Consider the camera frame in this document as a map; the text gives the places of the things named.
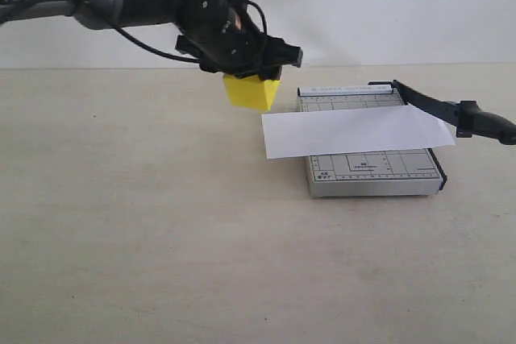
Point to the yellow cube block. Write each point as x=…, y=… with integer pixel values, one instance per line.
x=251, y=92

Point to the black cutter blade arm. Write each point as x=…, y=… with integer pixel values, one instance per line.
x=466, y=116

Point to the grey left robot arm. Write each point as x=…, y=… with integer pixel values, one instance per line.
x=96, y=15

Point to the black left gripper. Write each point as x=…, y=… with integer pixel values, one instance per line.
x=231, y=37

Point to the white paper sheet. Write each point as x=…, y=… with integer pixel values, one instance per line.
x=329, y=132

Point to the grey paper cutter base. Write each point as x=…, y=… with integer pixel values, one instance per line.
x=373, y=174

